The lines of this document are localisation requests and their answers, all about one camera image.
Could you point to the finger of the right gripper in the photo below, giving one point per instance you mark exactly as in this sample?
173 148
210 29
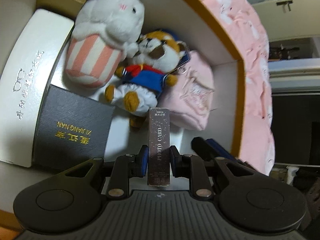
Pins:
201 148
218 151

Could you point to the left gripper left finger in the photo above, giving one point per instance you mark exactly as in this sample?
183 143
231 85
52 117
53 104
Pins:
95 172

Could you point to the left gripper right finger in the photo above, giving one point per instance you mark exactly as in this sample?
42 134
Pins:
196 170

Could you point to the pink cloth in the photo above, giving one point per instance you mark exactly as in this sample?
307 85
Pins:
190 101

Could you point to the dark photo card box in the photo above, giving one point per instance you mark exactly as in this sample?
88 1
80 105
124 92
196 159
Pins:
159 143

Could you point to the black leather notebook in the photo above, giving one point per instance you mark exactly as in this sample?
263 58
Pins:
70 129

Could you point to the red panda plush toy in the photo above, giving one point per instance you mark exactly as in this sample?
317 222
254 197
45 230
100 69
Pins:
150 72

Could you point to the white glasses case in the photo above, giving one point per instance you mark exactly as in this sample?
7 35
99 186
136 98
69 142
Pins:
24 81

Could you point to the white popcorn plush toy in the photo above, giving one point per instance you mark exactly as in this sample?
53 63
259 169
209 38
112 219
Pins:
105 33

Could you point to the orange cardboard storage box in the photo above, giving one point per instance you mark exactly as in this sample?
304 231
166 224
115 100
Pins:
189 21

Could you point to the pink printed duvet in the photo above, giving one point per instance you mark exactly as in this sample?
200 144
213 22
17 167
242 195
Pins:
243 25

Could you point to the white door with handle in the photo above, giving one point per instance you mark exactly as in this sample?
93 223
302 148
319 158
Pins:
293 31

